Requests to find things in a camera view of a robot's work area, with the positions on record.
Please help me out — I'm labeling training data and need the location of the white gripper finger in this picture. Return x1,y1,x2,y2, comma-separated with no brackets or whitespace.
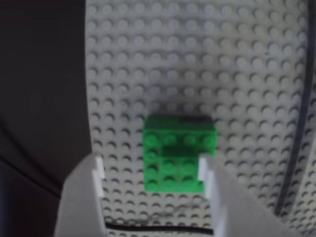
54,153,108,237
198,155,297,237

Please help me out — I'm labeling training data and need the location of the green brick cube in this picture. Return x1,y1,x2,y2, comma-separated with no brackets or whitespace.
142,114,218,194

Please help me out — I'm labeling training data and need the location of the black cable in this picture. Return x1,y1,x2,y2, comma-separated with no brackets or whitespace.
105,222,214,235

